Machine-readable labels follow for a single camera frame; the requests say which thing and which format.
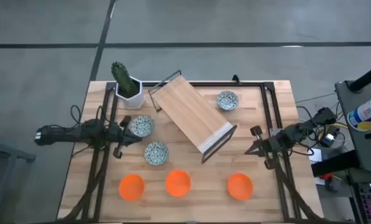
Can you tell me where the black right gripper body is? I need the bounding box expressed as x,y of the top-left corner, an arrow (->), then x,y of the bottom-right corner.
250,125 -> 285,170

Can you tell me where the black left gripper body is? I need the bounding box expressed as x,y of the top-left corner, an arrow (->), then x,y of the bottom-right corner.
109,115 -> 132,159

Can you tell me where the teal patterned mini bowl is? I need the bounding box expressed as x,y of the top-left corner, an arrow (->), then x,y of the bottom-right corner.
216,90 -> 240,111
144,141 -> 170,166
129,114 -> 155,138

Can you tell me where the orange mini bowl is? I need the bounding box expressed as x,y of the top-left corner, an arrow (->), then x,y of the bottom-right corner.
165,169 -> 191,198
227,172 -> 254,200
118,173 -> 145,202

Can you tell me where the white paper sheet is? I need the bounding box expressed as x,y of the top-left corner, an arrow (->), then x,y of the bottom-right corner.
308,147 -> 323,166

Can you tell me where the green cactus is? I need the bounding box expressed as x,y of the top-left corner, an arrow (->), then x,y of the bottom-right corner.
111,61 -> 139,98

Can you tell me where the small blue white device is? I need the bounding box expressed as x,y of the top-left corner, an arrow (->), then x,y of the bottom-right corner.
324,133 -> 337,147

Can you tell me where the thick black bar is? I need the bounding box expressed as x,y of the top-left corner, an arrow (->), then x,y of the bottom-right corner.
311,149 -> 362,178

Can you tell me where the grey equipment cart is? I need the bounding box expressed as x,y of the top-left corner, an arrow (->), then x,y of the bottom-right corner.
334,80 -> 371,175

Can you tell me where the white blue spray bottle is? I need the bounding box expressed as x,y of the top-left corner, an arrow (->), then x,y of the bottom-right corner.
346,91 -> 371,131

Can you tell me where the black pole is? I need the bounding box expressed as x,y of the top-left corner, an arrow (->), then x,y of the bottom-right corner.
348,61 -> 371,93

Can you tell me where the black cable loop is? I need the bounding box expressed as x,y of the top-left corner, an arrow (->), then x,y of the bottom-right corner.
70,105 -> 84,126

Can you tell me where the black metal rig frame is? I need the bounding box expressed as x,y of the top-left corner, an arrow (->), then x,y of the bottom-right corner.
59,80 -> 327,224

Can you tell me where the wooden shelf riser black frame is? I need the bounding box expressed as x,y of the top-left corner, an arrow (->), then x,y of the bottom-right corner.
147,70 -> 238,164

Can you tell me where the yellow cable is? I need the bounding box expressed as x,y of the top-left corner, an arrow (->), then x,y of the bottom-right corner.
317,122 -> 349,141

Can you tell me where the grey metal chair frame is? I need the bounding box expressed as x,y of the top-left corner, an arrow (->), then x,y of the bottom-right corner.
0,123 -> 37,224

